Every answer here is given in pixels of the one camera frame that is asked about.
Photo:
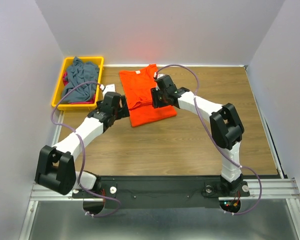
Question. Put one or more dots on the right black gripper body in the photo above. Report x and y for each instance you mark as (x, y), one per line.
(166, 95)

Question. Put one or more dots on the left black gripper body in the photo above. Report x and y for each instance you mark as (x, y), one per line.
(115, 113)

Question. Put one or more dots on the orange polo shirt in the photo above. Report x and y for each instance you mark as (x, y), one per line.
(137, 87)

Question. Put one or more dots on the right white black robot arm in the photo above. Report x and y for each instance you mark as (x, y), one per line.
(221, 122)

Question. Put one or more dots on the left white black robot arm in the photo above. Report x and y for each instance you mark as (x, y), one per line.
(56, 164)

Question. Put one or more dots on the grey t shirt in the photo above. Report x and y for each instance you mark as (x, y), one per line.
(84, 73)

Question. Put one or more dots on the yellow plastic bin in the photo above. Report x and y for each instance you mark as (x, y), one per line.
(60, 86)

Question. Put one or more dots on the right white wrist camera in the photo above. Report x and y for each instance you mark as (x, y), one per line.
(158, 75)

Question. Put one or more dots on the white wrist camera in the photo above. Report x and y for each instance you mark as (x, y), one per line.
(107, 88)
(158, 75)

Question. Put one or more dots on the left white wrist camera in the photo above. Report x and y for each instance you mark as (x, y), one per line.
(107, 88)

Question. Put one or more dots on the left aluminium side rail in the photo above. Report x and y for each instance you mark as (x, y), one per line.
(56, 130)

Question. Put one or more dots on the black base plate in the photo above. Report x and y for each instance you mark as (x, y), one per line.
(164, 192)

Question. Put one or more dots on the aluminium frame rail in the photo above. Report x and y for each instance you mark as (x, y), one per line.
(271, 189)

